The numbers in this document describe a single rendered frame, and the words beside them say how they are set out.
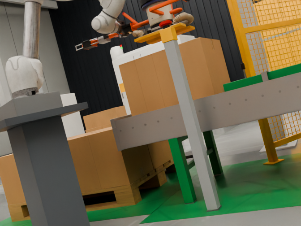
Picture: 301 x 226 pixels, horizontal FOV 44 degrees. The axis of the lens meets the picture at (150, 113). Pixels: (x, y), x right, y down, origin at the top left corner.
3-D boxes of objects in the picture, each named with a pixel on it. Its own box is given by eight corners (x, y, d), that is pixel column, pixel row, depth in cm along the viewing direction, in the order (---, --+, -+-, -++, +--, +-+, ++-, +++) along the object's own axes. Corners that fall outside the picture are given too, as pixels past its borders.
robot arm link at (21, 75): (7, 93, 220) (-3, 57, 220) (17, 96, 238) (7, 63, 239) (34, 86, 221) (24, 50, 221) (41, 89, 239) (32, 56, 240)
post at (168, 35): (221, 206, 204) (174, 27, 203) (218, 210, 198) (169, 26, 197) (210, 207, 207) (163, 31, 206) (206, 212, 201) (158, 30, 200)
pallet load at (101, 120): (144, 133, 1062) (136, 102, 1062) (124, 141, 974) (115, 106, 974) (110, 141, 1123) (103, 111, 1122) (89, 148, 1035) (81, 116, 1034)
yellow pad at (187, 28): (195, 29, 260) (193, 22, 260) (191, 28, 251) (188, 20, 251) (152, 44, 275) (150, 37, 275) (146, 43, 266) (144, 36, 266)
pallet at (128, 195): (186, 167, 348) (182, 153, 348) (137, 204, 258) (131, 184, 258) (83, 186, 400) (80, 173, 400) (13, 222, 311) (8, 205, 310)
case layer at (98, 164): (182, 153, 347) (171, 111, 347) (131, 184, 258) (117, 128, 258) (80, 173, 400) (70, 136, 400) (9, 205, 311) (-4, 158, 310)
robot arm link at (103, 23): (110, 37, 242) (120, 19, 238) (98, 36, 228) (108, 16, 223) (98, 28, 245) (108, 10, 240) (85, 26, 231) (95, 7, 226)
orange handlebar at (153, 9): (199, 6, 246) (197, 1, 246) (183, -1, 218) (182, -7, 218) (85, 49, 285) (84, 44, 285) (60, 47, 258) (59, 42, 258)
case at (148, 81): (234, 96, 260) (219, 39, 259) (217, 102, 225) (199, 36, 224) (159, 115, 288) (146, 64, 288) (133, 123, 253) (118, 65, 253)
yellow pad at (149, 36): (186, 26, 243) (184, 19, 243) (181, 25, 234) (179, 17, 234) (140, 43, 257) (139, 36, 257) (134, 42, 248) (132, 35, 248)
